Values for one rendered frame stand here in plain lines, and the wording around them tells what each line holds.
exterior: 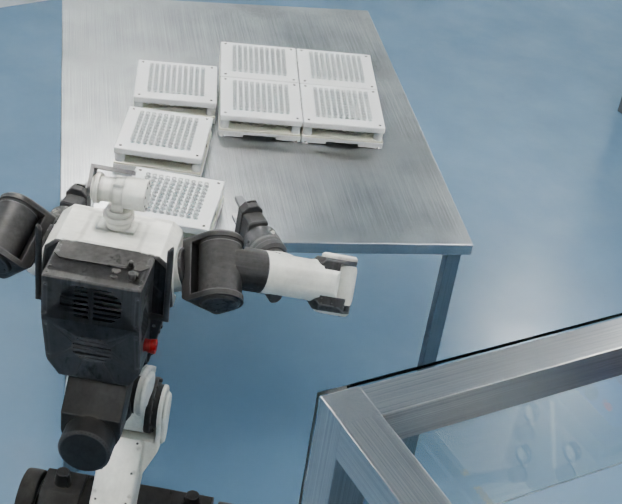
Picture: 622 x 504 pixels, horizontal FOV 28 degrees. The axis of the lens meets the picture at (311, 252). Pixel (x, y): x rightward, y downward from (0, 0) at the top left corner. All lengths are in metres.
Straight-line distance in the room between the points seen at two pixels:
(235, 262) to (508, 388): 0.95
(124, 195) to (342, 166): 1.25
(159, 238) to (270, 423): 1.55
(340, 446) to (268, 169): 2.06
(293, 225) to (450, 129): 2.52
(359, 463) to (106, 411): 1.20
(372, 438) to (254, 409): 2.49
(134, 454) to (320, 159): 1.06
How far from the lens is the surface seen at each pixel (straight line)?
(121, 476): 3.20
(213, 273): 2.52
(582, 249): 5.16
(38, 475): 3.53
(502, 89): 6.27
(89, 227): 2.59
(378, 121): 3.78
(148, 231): 2.58
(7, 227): 2.60
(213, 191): 3.33
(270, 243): 2.94
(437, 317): 3.57
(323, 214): 3.43
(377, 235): 3.38
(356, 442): 1.57
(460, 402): 1.69
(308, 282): 2.60
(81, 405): 2.70
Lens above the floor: 2.70
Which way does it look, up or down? 34 degrees down
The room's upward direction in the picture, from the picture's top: 9 degrees clockwise
